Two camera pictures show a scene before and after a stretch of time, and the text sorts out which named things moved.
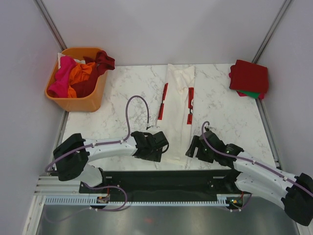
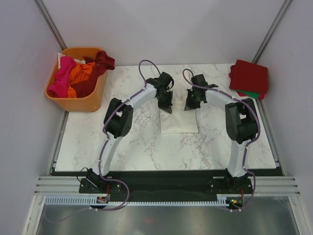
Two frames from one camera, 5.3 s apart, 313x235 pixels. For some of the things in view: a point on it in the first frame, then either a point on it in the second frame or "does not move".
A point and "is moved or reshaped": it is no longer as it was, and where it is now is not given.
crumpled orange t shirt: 79,73 does not move
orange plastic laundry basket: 91,103 does not move
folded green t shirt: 252,94 does not move
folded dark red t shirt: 246,76 does not move
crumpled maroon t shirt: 102,62 does not move
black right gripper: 195,142 -> 189,105
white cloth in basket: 59,55 does not move
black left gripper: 155,156 -> 167,106
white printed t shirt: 174,123 is moved or reshaped
